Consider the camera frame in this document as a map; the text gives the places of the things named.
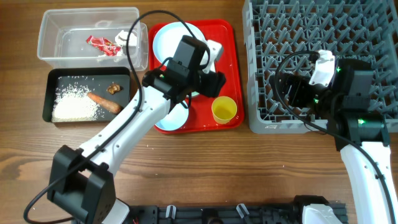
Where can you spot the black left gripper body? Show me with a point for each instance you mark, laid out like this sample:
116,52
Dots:
209,84

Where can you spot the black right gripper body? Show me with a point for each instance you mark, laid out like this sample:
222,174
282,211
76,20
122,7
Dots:
305,95

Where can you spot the light blue plate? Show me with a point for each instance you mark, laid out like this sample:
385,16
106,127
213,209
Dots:
167,40

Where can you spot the light blue bowl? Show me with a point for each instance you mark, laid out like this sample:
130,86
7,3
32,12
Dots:
175,119

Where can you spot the yellow plastic cup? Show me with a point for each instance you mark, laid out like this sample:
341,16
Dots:
224,109

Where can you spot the brown food scrap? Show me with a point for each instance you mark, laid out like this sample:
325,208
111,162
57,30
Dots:
113,88

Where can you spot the white tissue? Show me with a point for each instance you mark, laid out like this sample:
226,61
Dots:
121,39

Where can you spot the orange carrot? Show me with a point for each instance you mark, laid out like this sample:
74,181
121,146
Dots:
111,106

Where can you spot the red snack wrapper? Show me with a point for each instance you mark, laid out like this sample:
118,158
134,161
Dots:
104,45

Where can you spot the white rice pile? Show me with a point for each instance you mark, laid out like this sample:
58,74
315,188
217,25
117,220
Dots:
72,104

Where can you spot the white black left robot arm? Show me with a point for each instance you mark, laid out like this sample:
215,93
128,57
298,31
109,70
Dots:
82,180

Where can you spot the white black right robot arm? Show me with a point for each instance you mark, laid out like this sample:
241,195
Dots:
361,137

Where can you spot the grey dishwasher rack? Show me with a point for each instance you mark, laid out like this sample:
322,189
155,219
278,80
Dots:
360,29

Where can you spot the black waste tray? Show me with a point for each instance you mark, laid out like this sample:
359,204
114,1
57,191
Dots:
97,80

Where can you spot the clear plastic waste bin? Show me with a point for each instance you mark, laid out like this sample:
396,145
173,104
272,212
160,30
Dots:
63,34

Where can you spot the red serving tray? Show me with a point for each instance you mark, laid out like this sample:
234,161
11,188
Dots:
200,116

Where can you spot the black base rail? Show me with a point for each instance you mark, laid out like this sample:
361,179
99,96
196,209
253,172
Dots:
268,213

